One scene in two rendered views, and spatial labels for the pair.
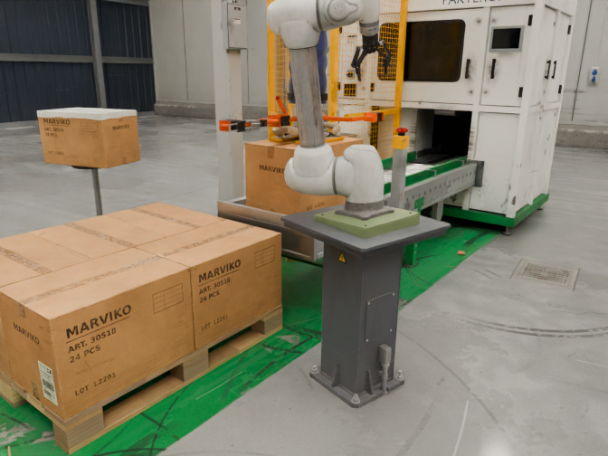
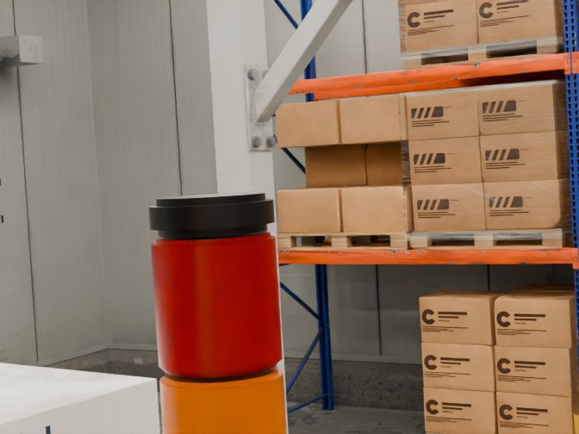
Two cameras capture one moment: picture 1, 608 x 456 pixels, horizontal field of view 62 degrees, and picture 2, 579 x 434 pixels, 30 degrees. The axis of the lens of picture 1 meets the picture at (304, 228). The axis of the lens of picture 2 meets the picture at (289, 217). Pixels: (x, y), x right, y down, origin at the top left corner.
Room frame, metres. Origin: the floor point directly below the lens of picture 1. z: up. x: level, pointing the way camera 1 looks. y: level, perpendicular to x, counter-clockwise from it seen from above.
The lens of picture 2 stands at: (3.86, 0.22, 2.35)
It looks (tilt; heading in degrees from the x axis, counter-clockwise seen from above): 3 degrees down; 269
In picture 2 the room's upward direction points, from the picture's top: 3 degrees counter-clockwise
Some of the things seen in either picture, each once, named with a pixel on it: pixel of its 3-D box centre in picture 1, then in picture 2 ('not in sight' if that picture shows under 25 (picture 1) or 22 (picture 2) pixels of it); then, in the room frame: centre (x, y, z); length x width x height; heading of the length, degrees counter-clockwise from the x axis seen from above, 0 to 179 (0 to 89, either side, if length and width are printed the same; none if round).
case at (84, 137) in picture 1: (90, 136); not in sight; (4.00, 1.68, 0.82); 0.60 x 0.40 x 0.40; 70
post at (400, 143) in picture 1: (395, 223); not in sight; (2.78, -0.53, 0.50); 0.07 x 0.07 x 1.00; 53
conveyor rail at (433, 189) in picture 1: (413, 198); not in sight; (3.36, -0.75, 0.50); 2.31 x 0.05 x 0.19; 143
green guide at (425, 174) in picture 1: (428, 175); not in sight; (3.68, -0.92, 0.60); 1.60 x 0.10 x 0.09; 143
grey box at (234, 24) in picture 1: (235, 26); not in sight; (3.78, 0.49, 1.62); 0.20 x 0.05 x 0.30; 143
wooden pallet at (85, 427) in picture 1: (129, 330); not in sight; (2.27, 0.87, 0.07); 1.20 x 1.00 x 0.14; 143
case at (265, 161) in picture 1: (306, 175); not in sight; (2.91, -0.01, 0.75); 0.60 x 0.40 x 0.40; 142
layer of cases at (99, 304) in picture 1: (125, 280); not in sight; (2.27, 0.87, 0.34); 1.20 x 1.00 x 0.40; 143
